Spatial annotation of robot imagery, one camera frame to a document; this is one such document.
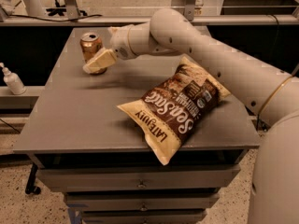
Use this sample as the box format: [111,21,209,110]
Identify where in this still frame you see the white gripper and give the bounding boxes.
[83,25,136,75]

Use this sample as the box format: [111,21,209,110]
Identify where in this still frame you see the orange soda can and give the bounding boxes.
[79,32,106,75]

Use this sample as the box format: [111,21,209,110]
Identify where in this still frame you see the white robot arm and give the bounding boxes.
[84,8,299,224]

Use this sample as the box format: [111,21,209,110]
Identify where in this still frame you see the brown and yellow chip bag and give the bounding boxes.
[118,57,230,165]

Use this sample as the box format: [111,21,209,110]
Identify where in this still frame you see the grey drawer cabinet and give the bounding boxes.
[14,28,259,224]

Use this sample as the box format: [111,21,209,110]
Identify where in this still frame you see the white pump bottle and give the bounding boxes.
[0,63,26,95]

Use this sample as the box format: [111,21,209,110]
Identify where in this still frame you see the black caster leg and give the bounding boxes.
[25,163,41,195]

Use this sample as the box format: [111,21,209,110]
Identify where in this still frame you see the black cable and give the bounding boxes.
[8,13,104,23]

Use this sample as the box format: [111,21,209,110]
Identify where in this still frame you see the grey metal post left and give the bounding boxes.
[64,0,80,19]

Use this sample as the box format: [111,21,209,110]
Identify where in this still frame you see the grey metal post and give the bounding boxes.
[184,0,196,21]
[64,0,80,19]

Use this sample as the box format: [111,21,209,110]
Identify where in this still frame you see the grey metal post right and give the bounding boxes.
[184,0,196,21]

